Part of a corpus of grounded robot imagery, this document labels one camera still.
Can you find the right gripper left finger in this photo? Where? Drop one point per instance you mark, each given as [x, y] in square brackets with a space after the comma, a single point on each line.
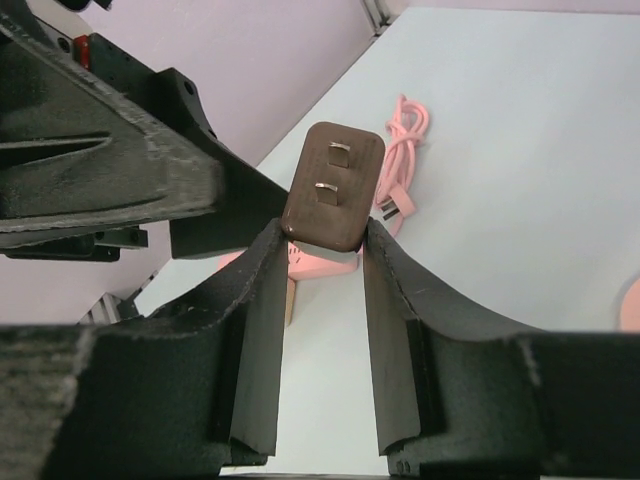
[187, 391]

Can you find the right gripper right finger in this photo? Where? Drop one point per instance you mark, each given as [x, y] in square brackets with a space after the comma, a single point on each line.
[463, 392]

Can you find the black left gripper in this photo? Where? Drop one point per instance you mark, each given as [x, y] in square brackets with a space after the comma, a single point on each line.
[95, 146]

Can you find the pink brown USB charger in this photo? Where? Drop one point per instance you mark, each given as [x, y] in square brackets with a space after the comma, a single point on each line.
[332, 191]

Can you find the tan cube plug adapter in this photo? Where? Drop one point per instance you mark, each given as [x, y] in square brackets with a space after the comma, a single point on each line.
[290, 300]

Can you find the long pink power strip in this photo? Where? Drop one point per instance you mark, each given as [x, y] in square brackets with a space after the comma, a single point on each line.
[302, 266]

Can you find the round pink power strip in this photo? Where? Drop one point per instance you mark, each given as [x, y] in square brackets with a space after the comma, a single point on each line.
[628, 306]

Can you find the left aluminium side rail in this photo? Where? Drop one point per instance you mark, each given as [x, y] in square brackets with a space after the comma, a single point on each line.
[111, 309]

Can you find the left aluminium frame post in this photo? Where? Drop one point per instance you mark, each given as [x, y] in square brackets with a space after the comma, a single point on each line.
[382, 13]

